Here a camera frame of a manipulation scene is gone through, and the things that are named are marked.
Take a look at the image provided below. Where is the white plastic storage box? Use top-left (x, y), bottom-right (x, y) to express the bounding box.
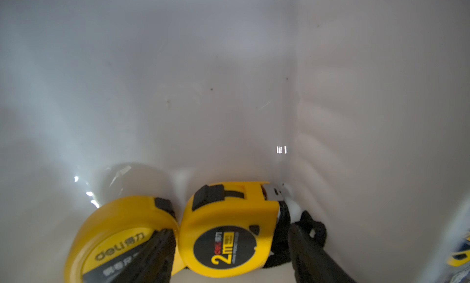
top-left (1, 0), bottom-right (470, 283)

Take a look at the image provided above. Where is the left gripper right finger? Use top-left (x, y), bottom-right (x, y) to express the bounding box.
top-left (288, 224), bottom-right (355, 283)

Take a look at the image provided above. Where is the yellow tape measure bottom left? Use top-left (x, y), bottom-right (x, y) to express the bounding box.
top-left (64, 196), bottom-right (179, 283)

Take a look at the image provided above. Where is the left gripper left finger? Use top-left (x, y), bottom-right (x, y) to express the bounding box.
top-left (112, 229), bottom-right (176, 283)

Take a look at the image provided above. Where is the yellow tape measure bottom right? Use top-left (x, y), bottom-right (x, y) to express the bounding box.
top-left (177, 181), bottom-right (293, 278)

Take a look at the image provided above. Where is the yellow tape measure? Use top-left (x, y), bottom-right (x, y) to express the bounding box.
top-left (177, 181), bottom-right (293, 278)
top-left (64, 196), bottom-right (179, 283)

